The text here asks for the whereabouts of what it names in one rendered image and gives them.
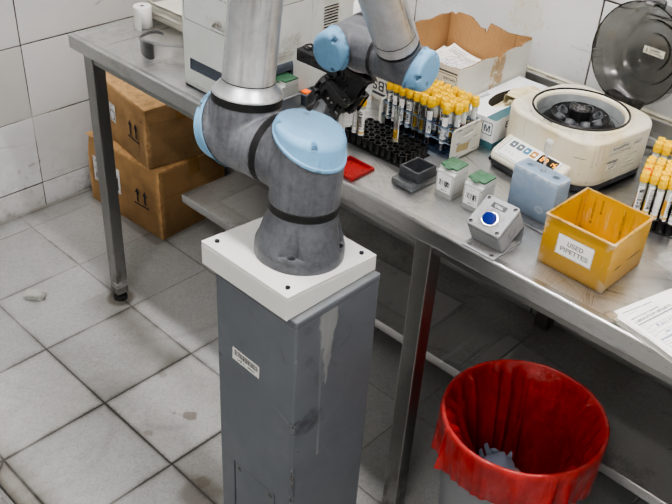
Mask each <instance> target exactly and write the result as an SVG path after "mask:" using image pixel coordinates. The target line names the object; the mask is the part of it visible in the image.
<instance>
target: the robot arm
mask: <svg viewBox="0 0 672 504"><path fill-rule="evenodd" d="M283 3H284V0H227V8H226V22H225V36H224V49H223V63H222V76H221V78H219V79H218V80H217V81H216V82H214V83H213V84H212V86H211V91H210V92H208V93H207V94H206V95H205V96H204V97H203V98H202V99H201V101H200V103H201V106H200V107H197V109H196V112H195V116H194V123H193V128H194V135H195V139H196V142H197V144H198V146H199V147H200V149H201V150H202V151H203V152H204V153H205V154H206V155H207V156H209V157H211V158H213V159H214V160H215V161H216V162H218V163H219V164H221V165H224V166H227V167H230V168H232V169H234V170H237V171H239V172H241V173H243V174H245V175H247V176H249V177H251V178H253V179H255V180H257V181H260V182H262V183H264V184H266V185H268V187H269V192H268V205H267V209H266V212H265V214H264V216H263V219H262V221H261V224H260V226H259V228H258V229H257V231H256V234H255V237H254V254H255V256H256V257H257V259H258V260H259V261H260V262H261V263H262V264H264V265H265V266H267V267H268V268H270V269H272V270H275V271H277V272H280V273H284V274H288V275H294V276H315V275H321V274H325V273H328V272H330V271H332V270H334V269H336V268H337V267H338V266H339V265H340V264H341V263H342V261H343V259H344V252H345V241H344V236H343V232H342V227H341V223H340V219H339V207H340V199H341V191H342V183H343V175H344V168H345V165H346V162H347V151H346V148H347V137H346V134H345V131H344V129H343V128H342V127H341V125H340V124H339V123H338V122H339V119H340V118H339V116H340V114H341V113H342V114H343V113H346V112H347V113H348V114H351V113H353V112H355V111H356V110H357V111H359V110H360V109H361V107H362V106H363V104H364V103H365V102H366V100H367V99H368V97H369V96H370V95H369V93H368V92H367V91H366V90H365V89H366V88H367V86H368V85H370V84H372V83H374V82H375V81H376V79H377V78H380V79H383V80H385V81H388V82H391V83H393V84H396V85H399V86H401V87H402V88H403V89H406V88H407V89H410V90H413V91H417V92H423V91H426V90H427V89H429V88H430V87H431V86H432V84H433V83H434V81H435V80H436V78H437V75H438V72H439V68H440V58H439V55H438V53H437V52H436V51H434V50H432V49H429V47H427V46H425V47H424V46H422V45H421V43H420V40H419V36H418V33H417V29H416V26H415V22H414V19H413V15H412V11H411V8H410V4H409V1H408V0H358V3H359V6H360V8H361V11H360V12H358V13H356V14H354V15H352V16H351V17H348V18H346V19H344V20H342V21H340V22H338V23H336V24H334V25H330V26H328V27H327V29H325V30H323V31H322V32H320V33H319V34H318V35H317V36H316V37H315V39H314V42H313V44H312V43H309V44H305V45H304V46H302V47H299V48H297V60H298V61H300V62H303V63H305V64H307V65H310V66H312V67H314V68H316V69H319V70H321V71H323V72H326V73H327V74H325V75H323V76H322V77H321V78H320V79H319V80H318V82H317V83H316V84H315V86H314V87H313V89H312V91H311V92H310V94H309V95H308V97H307V99H306V104H305V108H306V109H302V108H293V109H287V110H284V111H282V103H283V92H282V90H281V89H280V88H279V87H278V86H277V85H276V83H275V80H276V70H277V60H278V51H279V41H280V32H281V22H282V13H283ZM376 77H377V78H376ZM364 98H365V99H364ZM363 99H364V101H363V102H362V100H363ZM361 102H362V104H361V105H360V103H361Z"/></svg>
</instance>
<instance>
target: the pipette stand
mask: <svg viewBox="0 0 672 504"><path fill-rule="evenodd" d="M542 168H543V164H541V163H539V162H537V161H535V160H533V159H531V158H529V157H528V158H526V159H523V160H521V161H519V162H517V163H515V165H514V170H513V175H512V180H511V185H510V190H509V195H508V201H507V203H509V204H511V205H513V206H515V207H518V208H519V209H520V212H521V216H522V220H523V223H524V224H526V225H528V226H529V227H531V228H533V229H535V230H536V231H538V232H540V233H541V234H543V231H544V226H545V222H546V218H547V215H546V212H548V211H549V210H551V209H553V208H554V207H556V206H558V205H559V204H561V203H562V202H564V201H566V200H567V196H568V192H569V188H570V184H571V179H570V178H568V177H566V176H564V175H562V174H560V173H558V172H556V171H554V170H552V169H550V168H548V167H545V172H542Z"/></svg>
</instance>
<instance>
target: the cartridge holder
mask: <svg viewBox="0 0 672 504"><path fill-rule="evenodd" d="M436 167H437V166H436V165H434V164H432V163H430V162H428V161H426V160H424V159H422V158H420V157H416V158H414V159H412V160H410V161H407V162H405V163H403V164H401V165H400V169H399V174H397V175H395V176H392V181H391V182H393V183H394V184H396V185H398V186H400V187H402V188H403V189H405V190H407V191H409V192H410V193H412V192H414V191H416V190H418V189H420V188H422V187H424V186H427V185H429V184H431V183H433V182H435V181H436V178H437V170H436Z"/></svg>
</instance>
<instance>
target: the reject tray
mask: <svg viewBox="0 0 672 504"><path fill-rule="evenodd" d="M373 171H374V167H373V166H371V165H369V164H367V163H365V162H363V161H361V160H359V159H357V158H355V157H353V156H351V155H349V156H347V162H346V165H345V168H344V175H343V178H345V179H347V180H349V181H351V182H352V181H354V180H356V179H358V178H360V177H363V176H365V175H367V174H369V173H371V172H373Z"/></svg>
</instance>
